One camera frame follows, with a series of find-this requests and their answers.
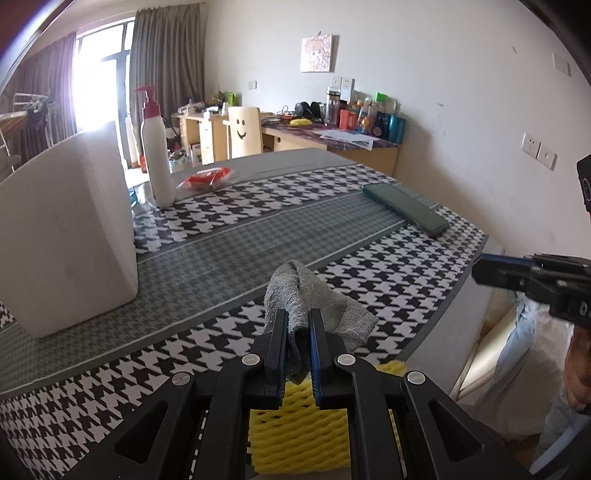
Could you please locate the white wall plate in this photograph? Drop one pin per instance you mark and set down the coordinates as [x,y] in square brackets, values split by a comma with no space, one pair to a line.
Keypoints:
[562,63]

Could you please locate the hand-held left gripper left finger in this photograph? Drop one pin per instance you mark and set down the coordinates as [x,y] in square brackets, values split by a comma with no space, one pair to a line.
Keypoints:
[282,369]

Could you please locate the group of bottles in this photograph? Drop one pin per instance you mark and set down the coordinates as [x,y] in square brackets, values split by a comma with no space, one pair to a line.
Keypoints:
[369,117]

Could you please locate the white pump bottle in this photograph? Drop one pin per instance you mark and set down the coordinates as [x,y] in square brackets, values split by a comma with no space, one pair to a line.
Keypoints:
[154,157]

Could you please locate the wooden smiley face chair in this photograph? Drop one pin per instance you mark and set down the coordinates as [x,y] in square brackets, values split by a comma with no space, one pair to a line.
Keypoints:
[244,134]

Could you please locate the person's right hand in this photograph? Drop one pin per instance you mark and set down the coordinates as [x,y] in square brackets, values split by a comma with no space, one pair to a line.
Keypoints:
[577,369]

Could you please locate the glass balcony door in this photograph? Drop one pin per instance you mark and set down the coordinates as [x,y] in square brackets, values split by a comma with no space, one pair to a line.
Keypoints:
[101,83]

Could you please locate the grey cloth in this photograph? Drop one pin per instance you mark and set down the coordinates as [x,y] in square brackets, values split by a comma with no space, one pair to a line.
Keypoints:
[318,295]

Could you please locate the narrow brown curtain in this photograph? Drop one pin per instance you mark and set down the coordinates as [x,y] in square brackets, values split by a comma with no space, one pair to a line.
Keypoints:
[46,83]

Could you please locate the cream flat panel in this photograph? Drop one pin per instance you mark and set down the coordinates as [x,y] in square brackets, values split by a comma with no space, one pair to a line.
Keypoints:
[480,350]

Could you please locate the wall picture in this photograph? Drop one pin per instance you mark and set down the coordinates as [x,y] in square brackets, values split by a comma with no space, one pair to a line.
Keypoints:
[317,53]

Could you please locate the orange container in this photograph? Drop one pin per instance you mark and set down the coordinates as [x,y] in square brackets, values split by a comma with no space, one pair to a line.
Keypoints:
[143,162]

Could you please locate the wide brown curtain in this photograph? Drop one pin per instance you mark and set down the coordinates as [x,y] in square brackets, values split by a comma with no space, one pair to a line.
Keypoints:
[171,60]

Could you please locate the black headphones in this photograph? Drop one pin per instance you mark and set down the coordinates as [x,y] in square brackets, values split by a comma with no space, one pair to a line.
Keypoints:
[307,110]

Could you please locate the yellow banana-shaped item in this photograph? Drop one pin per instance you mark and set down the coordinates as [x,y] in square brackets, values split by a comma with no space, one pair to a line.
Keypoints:
[300,122]

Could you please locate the long wooden desk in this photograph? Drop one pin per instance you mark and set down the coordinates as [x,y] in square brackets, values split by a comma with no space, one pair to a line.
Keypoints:
[369,159]

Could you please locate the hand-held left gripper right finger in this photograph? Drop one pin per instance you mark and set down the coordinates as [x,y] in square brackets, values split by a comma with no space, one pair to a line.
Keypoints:
[315,364]

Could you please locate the houndstooth tablecloth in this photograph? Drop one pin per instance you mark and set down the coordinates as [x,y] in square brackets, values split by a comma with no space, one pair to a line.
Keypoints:
[231,258]

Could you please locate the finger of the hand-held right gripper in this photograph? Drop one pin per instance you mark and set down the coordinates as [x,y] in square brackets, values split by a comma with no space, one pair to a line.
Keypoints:
[505,260]
[498,276]

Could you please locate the small wooden desk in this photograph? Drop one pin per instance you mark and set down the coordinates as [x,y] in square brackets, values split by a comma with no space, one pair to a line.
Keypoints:
[207,143]

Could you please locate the dark green flat case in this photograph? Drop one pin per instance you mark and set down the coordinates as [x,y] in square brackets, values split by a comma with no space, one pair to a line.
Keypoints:
[406,207]

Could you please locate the dark hanging clothes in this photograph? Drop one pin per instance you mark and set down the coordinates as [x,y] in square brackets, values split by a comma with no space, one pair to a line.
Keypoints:
[37,117]

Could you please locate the white foam box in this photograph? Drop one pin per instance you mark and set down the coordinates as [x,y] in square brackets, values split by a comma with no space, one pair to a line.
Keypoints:
[64,230]

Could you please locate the filled plastic bag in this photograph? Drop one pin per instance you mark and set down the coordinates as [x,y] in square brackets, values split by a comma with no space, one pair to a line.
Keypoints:
[178,159]

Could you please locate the small metal bunk bed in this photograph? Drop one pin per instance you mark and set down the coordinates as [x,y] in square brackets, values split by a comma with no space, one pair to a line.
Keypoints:
[11,124]

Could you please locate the white papers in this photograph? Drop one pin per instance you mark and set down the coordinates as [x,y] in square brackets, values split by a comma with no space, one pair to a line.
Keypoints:
[344,138]

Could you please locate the yellow foam net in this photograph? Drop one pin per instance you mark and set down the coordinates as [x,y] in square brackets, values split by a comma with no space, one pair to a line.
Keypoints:
[295,438]

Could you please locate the large white wall socket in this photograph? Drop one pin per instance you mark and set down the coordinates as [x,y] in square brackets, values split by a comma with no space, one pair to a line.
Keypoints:
[531,145]
[548,157]

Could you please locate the person's light blue pants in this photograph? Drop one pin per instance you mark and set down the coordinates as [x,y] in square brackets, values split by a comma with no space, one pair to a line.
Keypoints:
[561,438]

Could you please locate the red snack packet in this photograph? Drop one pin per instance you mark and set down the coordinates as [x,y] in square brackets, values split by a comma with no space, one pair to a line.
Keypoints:
[207,177]

